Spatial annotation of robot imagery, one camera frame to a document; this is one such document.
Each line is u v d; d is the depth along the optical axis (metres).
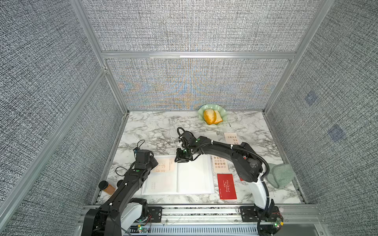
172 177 0.84
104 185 0.75
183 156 0.80
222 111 1.13
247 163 0.53
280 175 0.84
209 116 1.06
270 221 0.72
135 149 0.78
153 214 0.73
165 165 0.90
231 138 1.03
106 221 0.40
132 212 0.56
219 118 1.08
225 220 0.74
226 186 0.83
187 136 0.73
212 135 1.06
